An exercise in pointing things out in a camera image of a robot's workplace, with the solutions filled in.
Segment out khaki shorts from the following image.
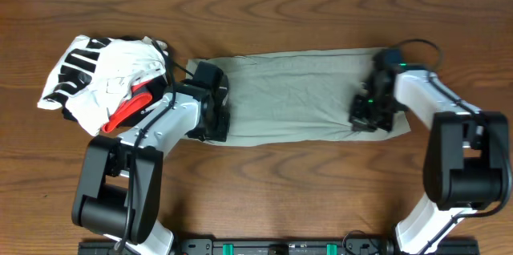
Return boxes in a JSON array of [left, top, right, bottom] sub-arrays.
[[209, 48, 410, 147]]

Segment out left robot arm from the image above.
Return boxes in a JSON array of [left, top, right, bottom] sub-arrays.
[[71, 62, 230, 255]]

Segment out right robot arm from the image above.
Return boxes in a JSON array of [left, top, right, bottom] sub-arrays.
[[349, 47, 512, 254]]

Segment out black red garment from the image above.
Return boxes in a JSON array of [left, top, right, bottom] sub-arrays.
[[84, 76, 168, 136]]

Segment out white black printed shirt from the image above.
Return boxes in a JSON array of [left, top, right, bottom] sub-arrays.
[[37, 35, 168, 136]]

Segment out left black cable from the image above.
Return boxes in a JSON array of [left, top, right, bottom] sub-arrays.
[[114, 36, 197, 255]]

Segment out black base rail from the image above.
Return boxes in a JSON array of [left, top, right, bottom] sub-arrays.
[[78, 237, 480, 255]]

